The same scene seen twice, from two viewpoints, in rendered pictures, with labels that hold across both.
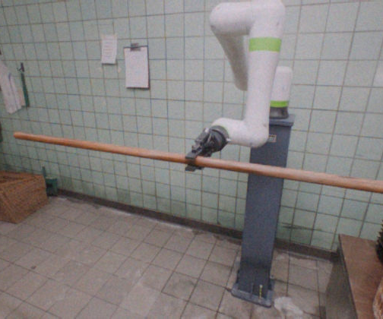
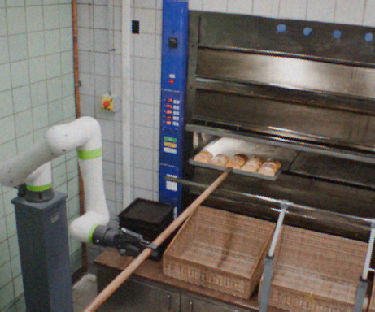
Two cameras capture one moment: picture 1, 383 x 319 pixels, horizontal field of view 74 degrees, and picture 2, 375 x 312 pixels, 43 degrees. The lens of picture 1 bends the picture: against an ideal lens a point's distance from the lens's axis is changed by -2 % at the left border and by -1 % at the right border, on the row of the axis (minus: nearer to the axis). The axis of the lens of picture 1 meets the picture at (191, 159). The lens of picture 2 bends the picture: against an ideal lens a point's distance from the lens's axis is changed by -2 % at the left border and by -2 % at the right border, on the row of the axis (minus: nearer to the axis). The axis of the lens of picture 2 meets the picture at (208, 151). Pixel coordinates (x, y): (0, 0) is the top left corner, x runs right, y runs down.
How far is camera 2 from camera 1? 2.03 m
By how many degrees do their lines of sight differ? 84
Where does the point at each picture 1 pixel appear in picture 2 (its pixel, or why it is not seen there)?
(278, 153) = (62, 226)
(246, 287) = not seen: outside the picture
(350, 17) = (6, 76)
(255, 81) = (98, 179)
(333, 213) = not seen: hidden behind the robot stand
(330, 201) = not seen: hidden behind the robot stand
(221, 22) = (71, 145)
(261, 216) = (62, 292)
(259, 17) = (94, 135)
